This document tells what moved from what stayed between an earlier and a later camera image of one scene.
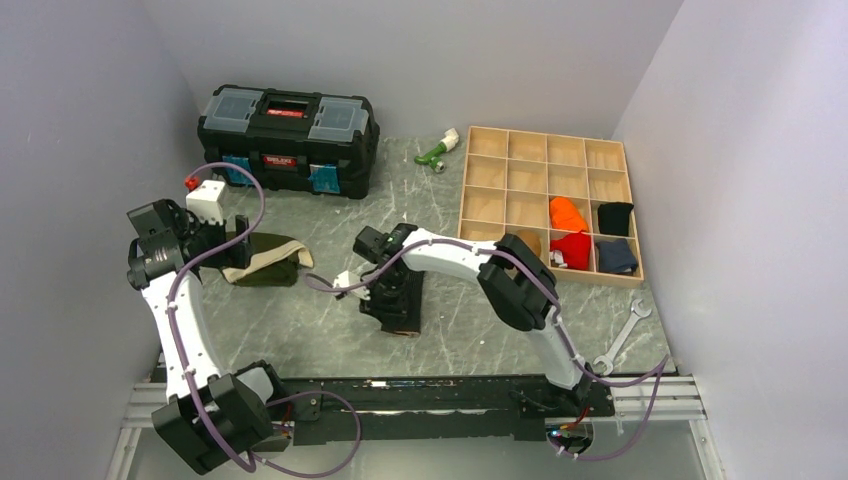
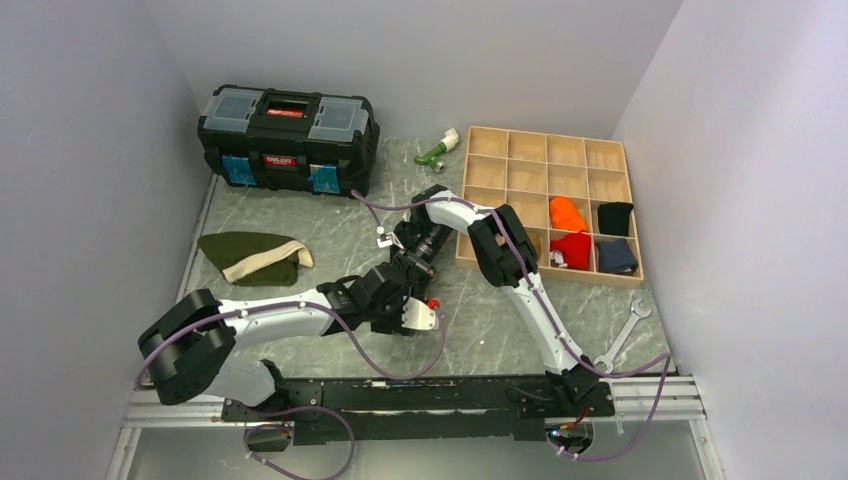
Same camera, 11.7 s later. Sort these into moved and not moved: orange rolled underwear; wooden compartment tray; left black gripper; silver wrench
Moved: left black gripper
Not moved: silver wrench; orange rolled underwear; wooden compartment tray
